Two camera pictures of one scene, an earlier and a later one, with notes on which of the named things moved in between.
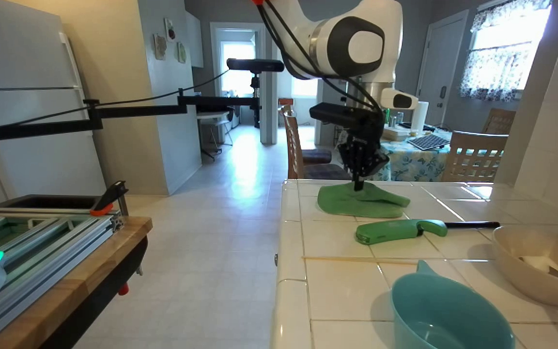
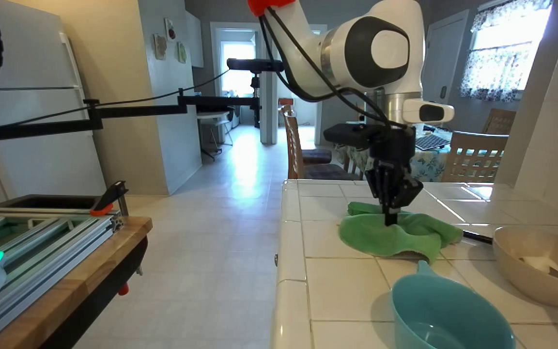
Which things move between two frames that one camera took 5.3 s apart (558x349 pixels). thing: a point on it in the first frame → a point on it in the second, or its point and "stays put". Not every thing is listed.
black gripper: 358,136 → 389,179
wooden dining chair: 474,158 stays put
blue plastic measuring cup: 434,311 stays put
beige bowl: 544,262 stays put
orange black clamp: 104,204 stays put
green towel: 370,202 → 364,231
